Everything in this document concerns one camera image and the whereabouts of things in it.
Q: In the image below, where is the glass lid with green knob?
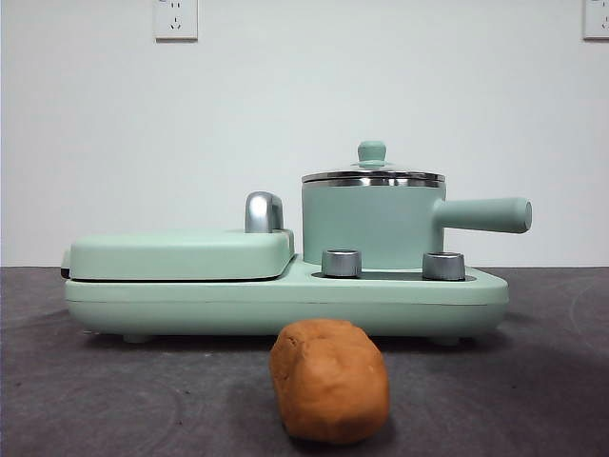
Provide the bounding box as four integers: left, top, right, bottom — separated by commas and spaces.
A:
302, 139, 444, 182

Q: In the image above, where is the brown potato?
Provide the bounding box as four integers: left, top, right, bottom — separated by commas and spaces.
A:
268, 319, 391, 447

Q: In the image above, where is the silver control knob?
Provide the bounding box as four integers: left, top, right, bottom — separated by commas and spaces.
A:
321, 248, 363, 278
422, 250, 466, 281

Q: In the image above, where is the mint green breakfast machine base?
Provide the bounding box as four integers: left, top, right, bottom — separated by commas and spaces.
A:
64, 251, 509, 347

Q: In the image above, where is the mint green griddle cover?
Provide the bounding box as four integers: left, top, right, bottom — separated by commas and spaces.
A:
60, 227, 296, 282

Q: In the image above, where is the chrome griddle cover handle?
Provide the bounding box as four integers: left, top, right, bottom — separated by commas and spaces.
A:
244, 190, 286, 235

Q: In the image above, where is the mint green pot with handle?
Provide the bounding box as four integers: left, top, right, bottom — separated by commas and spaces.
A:
301, 178, 533, 268

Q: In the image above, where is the white wall socket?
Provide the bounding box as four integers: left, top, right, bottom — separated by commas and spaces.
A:
152, 0, 199, 41
582, 0, 609, 41

